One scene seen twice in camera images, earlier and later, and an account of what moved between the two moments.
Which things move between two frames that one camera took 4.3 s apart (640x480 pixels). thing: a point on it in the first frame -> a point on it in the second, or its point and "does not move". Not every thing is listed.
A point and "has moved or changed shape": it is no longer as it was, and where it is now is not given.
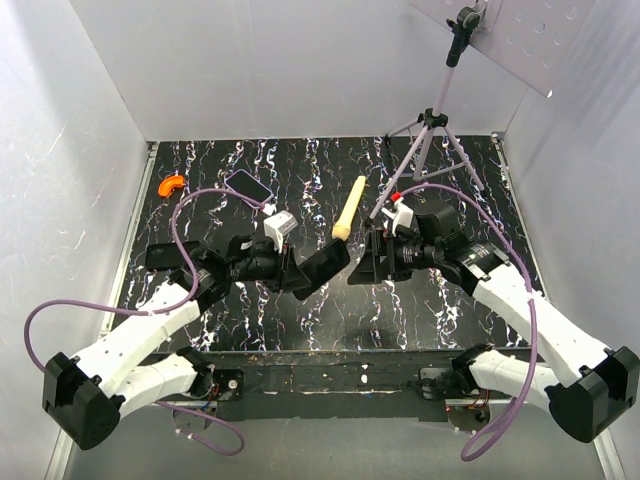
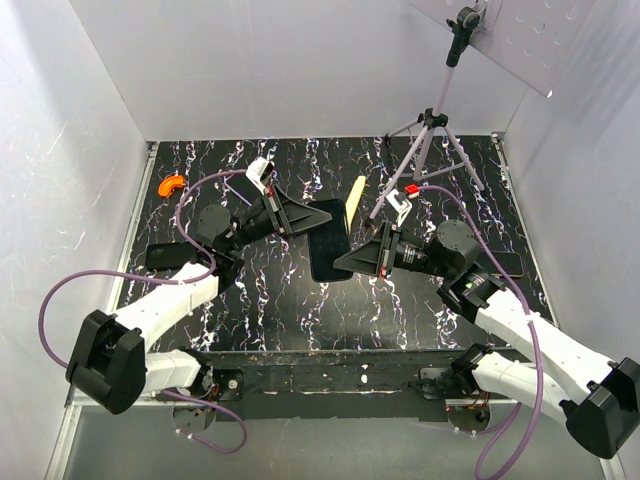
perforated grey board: [530, 38] does not move
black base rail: [339, 384] does not move
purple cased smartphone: [242, 182] does not move
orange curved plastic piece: [168, 184] does not move
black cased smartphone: [323, 266] has moved or changed shape
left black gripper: [276, 281] -> [298, 217]
